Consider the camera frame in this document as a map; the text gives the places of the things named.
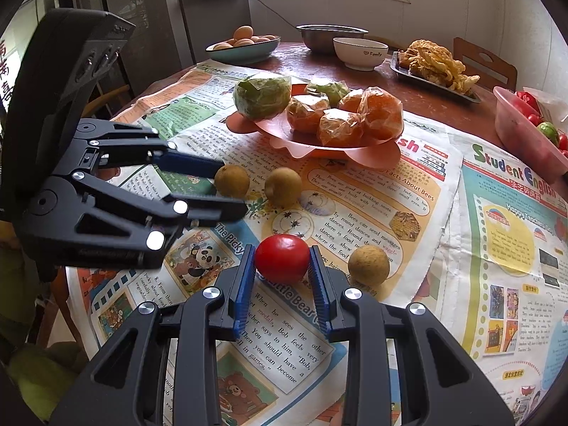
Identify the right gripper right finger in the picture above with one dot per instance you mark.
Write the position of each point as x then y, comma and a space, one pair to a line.
439, 383

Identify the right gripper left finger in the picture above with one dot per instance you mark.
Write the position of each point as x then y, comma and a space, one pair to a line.
124, 383

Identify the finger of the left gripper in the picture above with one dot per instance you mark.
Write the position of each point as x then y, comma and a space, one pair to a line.
91, 213
111, 144

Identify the brown longan with stem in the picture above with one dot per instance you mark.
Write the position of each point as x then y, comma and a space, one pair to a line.
232, 181

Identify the brown longan front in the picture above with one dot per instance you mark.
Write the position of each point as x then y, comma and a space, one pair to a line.
283, 187

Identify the red cherry tomato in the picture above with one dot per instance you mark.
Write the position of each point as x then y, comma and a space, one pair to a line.
282, 259

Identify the green pear front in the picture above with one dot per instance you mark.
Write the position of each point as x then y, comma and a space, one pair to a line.
262, 95

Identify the green pear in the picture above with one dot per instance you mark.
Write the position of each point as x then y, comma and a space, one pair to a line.
262, 95
335, 91

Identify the orange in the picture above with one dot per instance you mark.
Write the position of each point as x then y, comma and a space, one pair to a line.
351, 101
305, 111
338, 128
381, 114

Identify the Student English newspaper sheet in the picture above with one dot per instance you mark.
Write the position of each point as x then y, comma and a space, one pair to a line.
505, 297

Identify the orange flower-shaped plate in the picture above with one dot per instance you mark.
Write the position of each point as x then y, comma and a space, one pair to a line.
371, 153

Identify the bowl of eggs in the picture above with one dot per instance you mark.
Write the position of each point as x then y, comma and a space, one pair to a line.
245, 47

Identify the newspaper left sheet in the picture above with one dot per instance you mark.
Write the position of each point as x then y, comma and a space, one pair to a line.
281, 371

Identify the steel mixing bowl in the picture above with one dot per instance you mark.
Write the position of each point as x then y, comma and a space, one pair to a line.
319, 37

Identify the white ceramic bowl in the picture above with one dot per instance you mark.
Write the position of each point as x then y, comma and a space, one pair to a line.
360, 54

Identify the pink tub of tomatoes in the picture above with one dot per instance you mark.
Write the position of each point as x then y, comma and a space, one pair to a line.
522, 139

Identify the tray of fried food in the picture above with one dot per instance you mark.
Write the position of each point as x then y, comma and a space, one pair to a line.
433, 64

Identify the wooden chair back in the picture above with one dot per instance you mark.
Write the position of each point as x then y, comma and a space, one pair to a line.
493, 71

